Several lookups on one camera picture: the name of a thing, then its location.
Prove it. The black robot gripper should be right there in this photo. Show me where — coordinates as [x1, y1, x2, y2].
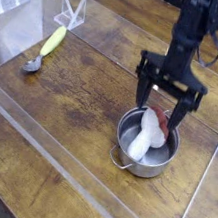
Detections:
[136, 37, 208, 131]

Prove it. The white plush mushroom red cap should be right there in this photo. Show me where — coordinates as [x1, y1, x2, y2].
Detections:
[127, 107, 169, 161]

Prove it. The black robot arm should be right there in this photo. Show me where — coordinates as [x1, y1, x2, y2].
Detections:
[136, 0, 218, 130]

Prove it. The silver metal pot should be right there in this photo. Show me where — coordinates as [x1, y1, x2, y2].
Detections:
[109, 106, 180, 178]

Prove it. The black strip on table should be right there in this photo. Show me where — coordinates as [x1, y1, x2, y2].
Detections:
[164, 0, 182, 9]

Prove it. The clear acrylic triangular stand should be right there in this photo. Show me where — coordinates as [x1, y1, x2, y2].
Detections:
[54, 0, 87, 30]

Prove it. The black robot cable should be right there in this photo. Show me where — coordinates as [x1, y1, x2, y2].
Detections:
[193, 25, 218, 71]

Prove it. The yellow-green handled metal spoon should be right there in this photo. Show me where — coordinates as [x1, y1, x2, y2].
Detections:
[22, 26, 67, 72]

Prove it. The clear acrylic enclosure wall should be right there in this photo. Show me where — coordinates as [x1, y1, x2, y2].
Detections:
[0, 75, 218, 218]

